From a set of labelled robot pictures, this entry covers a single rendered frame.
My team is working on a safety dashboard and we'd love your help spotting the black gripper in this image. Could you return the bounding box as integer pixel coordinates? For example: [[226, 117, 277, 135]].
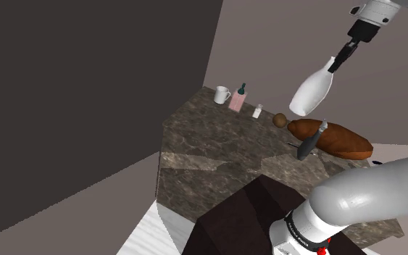
[[327, 19, 381, 75]]

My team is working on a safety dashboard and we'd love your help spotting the white bottle-shaped vase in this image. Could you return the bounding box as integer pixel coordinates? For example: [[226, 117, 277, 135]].
[[288, 56, 336, 118]]

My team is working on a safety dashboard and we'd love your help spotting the brown bread loaf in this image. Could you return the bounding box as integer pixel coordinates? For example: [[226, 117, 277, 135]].
[[286, 118, 375, 161]]

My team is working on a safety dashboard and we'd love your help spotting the brown round fruit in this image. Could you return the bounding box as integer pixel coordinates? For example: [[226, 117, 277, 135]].
[[272, 112, 289, 129]]

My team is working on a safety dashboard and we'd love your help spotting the dark grey bottle-shaped tool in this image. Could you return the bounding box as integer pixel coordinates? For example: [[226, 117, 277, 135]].
[[296, 120, 329, 162]]

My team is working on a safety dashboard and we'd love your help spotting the thin black utensil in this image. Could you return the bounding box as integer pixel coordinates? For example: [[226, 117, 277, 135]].
[[286, 141, 318, 156]]

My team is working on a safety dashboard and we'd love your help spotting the pink soap dispenser, green pump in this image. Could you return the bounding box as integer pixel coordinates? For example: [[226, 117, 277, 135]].
[[228, 83, 249, 114]]

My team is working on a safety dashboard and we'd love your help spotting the white mug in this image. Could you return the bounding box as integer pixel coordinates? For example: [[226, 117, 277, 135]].
[[213, 85, 232, 106]]

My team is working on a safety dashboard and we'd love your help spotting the dark robot stand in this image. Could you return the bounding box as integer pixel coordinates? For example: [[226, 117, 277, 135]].
[[181, 174, 367, 255]]

